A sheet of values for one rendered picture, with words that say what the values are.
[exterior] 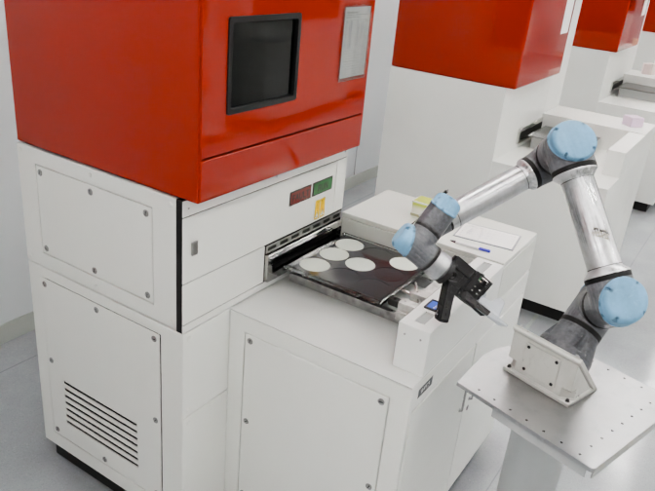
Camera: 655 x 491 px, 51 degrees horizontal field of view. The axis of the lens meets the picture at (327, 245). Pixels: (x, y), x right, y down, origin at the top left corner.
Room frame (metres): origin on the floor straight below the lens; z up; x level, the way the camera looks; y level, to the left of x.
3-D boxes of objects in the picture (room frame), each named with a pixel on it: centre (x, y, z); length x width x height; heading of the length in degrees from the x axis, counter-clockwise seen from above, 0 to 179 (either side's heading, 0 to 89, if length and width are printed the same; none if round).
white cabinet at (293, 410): (2.07, -0.24, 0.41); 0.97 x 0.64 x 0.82; 149
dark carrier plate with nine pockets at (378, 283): (2.06, -0.11, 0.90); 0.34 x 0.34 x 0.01; 59
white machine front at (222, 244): (2.01, 0.18, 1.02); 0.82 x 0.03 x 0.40; 149
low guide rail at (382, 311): (1.92, -0.10, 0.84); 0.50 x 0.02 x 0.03; 59
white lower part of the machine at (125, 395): (2.19, 0.47, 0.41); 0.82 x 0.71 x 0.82; 149
